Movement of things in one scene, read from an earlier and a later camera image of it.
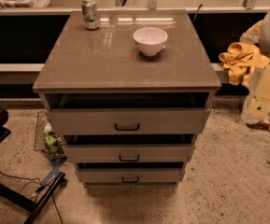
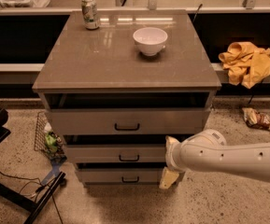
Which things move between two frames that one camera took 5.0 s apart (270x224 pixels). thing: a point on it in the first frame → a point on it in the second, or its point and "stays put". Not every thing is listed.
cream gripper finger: x=266 y=90 → x=178 y=156
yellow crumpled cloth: x=239 y=60 stays put
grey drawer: x=163 y=153 stays put
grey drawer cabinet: x=127 y=119 stays put
